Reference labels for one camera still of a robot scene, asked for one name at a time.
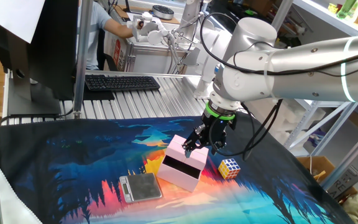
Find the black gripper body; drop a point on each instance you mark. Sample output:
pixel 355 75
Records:
pixel 217 129

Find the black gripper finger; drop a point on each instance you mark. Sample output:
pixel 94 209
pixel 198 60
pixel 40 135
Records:
pixel 194 140
pixel 219 143

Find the pink ribboned gift box casing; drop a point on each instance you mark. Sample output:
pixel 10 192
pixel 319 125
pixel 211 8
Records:
pixel 197 154

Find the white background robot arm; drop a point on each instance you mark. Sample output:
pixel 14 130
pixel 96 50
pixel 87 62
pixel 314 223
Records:
pixel 189 15

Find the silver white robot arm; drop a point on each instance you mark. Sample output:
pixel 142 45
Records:
pixel 306 71

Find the bare operator forearm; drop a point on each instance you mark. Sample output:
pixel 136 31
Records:
pixel 120 30

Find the pink gift box base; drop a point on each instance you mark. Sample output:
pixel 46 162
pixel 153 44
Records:
pixel 176 179

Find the brown cardboard box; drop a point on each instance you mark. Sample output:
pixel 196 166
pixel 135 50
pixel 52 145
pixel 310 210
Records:
pixel 319 163

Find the grey lettered box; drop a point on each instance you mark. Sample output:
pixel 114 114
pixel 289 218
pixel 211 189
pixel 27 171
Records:
pixel 346 183

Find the Rubik's cube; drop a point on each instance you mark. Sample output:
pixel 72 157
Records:
pixel 228 168

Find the silver digital scale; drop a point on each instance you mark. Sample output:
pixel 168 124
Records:
pixel 141 186

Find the white foam blocks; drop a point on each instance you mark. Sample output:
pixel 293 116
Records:
pixel 291 118

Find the black keyboard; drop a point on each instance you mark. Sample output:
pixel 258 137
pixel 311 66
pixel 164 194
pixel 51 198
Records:
pixel 121 82

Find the white teleoperation device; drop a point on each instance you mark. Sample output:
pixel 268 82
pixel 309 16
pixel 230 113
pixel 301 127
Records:
pixel 154 32

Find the white cabinet red label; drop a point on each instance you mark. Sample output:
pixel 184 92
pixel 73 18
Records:
pixel 117 51

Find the colourful landscape print cloth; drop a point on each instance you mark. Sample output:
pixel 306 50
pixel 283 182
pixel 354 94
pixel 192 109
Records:
pixel 73 155

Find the black office chair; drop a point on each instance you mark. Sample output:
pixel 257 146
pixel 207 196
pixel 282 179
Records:
pixel 101 53

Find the round black speaker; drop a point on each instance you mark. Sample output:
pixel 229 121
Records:
pixel 163 12

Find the wooden desk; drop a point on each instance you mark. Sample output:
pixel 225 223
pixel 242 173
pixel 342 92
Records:
pixel 121 12

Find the seated person blue shirt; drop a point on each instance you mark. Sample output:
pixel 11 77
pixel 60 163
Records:
pixel 98 18

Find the black computer monitor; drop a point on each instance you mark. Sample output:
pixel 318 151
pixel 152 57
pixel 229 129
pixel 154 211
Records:
pixel 54 46

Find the green bottle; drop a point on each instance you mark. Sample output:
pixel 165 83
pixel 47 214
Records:
pixel 346 7

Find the white paper sheet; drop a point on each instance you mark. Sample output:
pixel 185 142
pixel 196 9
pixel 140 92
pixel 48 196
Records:
pixel 14 15

